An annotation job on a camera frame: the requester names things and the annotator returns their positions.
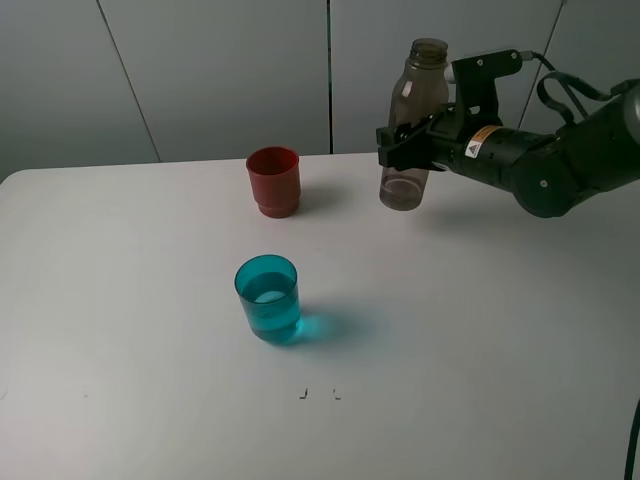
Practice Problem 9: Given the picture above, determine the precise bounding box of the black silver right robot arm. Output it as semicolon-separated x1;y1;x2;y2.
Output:
376;77;639;218

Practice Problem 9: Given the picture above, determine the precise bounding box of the smoky clear plastic bottle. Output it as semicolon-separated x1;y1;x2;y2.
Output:
379;38;449;211

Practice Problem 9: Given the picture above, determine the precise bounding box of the black camera cable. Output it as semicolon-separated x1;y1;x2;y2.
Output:
519;49;640;480

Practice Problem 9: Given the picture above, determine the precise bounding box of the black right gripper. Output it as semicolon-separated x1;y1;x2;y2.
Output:
376;107;520;188

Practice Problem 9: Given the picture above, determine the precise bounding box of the red plastic cup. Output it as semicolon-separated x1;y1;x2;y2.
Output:
246;146;301;219

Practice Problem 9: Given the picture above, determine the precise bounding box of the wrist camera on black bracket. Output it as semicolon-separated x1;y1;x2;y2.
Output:
444;49;524;126

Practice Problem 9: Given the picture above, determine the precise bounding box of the teal translucent plastic cup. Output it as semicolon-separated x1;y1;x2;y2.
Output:
234;254;301;344

